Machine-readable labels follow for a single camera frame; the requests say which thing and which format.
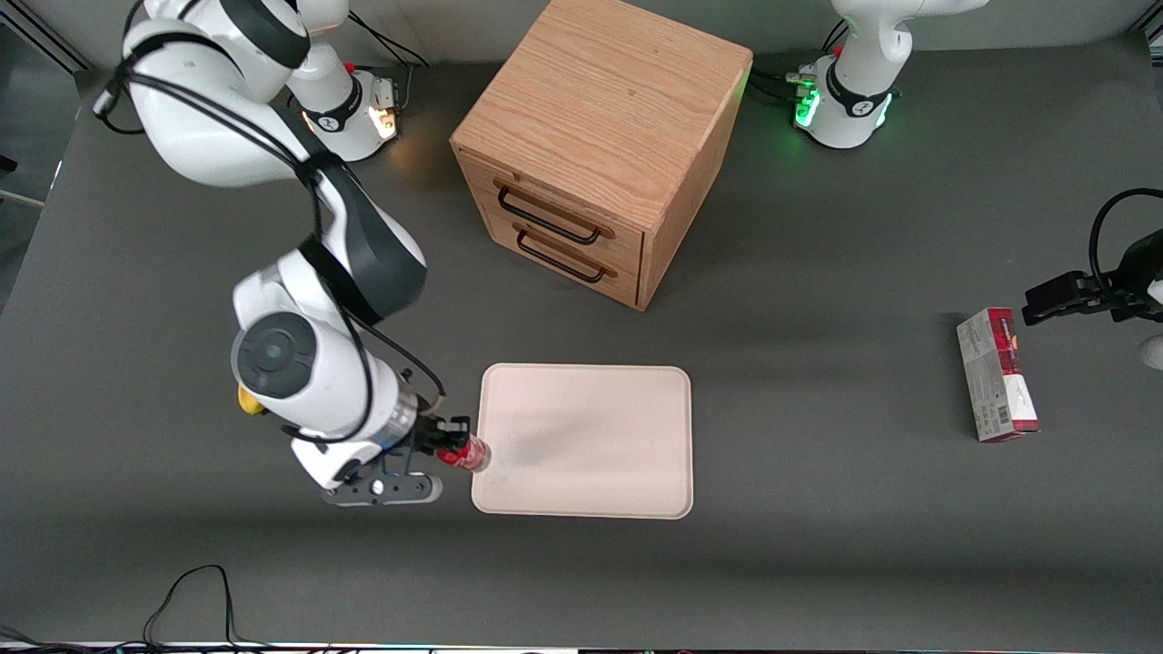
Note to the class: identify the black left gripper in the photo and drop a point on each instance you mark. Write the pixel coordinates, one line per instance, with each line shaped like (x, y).
(1127, 292)

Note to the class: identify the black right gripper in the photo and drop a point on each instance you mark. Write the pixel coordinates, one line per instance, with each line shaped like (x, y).
(430, 433)

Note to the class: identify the red coke bottle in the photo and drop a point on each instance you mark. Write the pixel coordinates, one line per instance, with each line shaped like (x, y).
(471, 455)

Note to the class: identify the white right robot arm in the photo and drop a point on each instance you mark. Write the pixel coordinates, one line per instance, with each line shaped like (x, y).
(300, 363)

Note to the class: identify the beige plastic tray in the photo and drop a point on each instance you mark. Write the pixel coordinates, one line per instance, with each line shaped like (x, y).
(591, 445)

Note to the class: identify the grey and red carton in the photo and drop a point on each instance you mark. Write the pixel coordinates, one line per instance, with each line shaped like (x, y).
(995, 377)

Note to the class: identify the yellow lemon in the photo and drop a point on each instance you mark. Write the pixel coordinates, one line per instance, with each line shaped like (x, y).
(247, 401)

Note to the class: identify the wooden drawer cabinet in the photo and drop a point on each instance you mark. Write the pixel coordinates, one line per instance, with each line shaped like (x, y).
(609, 109)

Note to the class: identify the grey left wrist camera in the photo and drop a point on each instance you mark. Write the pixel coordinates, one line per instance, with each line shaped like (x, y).
(1154, 351)

